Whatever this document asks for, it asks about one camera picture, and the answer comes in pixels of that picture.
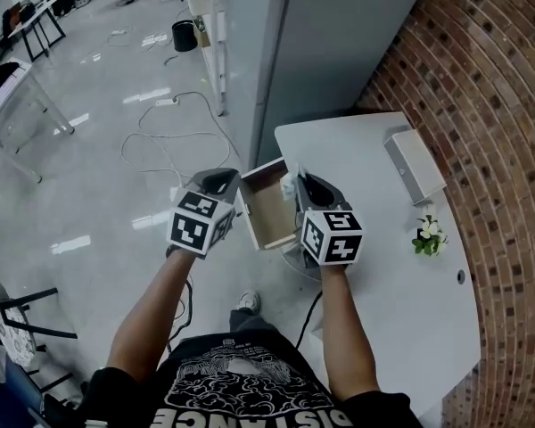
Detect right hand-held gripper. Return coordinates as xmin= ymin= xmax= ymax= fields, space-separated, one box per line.
xmin=294 ymin=171 xmax=366 ymax=270

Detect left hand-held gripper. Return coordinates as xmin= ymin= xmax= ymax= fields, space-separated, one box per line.
xmin=166 ymin=167 xmax=242 ymax=259

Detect white cloth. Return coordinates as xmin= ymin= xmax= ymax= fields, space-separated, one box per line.
xmin=279 ymin=163 xmax=307 ymax=201

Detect white wooden drawer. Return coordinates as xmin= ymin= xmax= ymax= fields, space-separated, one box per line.
xmin=239 ymin=157 xmax=300 ymax=252

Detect person's left forearm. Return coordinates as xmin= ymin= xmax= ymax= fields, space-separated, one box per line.
xmin=105 ymin=250 xmax=196 ymax=383

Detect person's right forearm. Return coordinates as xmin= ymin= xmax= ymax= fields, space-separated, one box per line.
xmin=319 ymin=265 xmax=382 ymax=394

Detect white rectangular box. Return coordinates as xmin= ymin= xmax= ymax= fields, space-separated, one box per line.
xmin=383 ymin=126 xmax=448 ymax=207

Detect white curved desk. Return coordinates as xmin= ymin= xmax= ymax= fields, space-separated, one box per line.
xmin=274 ymin=111 xmax=482 ymax=418

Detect small potted plant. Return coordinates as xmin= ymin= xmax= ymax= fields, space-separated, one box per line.
xmin=411 ymin=214 xmax=449 ymax=257

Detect person's white sneaker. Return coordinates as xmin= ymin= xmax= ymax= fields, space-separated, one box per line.
xmin=235 ymin=289 xmax=261 ymax=314

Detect person's dark trousers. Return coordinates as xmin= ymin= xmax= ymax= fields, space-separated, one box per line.
xmin=229 ymin=308 xmax=280 ymax=336

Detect black waste bin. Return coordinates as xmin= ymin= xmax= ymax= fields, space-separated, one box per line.
xmin=171 ymin=19 xmax=196 ymax=53

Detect brown cardboard box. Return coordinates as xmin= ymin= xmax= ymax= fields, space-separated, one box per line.
xmin=191 ymin=15 xmax=210 ymax=48

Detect person's black printed T-shirt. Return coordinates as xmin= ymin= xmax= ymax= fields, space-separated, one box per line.
xmin=82 ymin=332 xmax=424 ymax=428

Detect white table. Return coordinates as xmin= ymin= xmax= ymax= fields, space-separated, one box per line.
xmin=0 ymin=58 xmax=76 ymax=185

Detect black bag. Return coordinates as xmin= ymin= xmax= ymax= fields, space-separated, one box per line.
xmin=0 ymin=61 xmax=21 ymax=95

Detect table with black legs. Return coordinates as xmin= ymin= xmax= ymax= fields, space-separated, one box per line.
xmin=7 ymin=0 xmax=67 ymax=62

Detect floral cushion chair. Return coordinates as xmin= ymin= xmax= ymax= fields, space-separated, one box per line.
xmin=0 ymin=274 xmax=79 ymax=369

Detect blue chair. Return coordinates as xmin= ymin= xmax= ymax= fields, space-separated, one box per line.
xmin=0 ymin=363 xmax=45 ymax=428

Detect white floor cable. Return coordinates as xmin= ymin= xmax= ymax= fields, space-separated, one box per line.
xmin=120 ymin=90 xmax=244 ymax=176

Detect black cable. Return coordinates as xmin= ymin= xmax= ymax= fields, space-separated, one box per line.
xmin=167 ymin=274 xmax=195 ymax=351
xmin=293 ymin=290 xmax=325 ymax=350

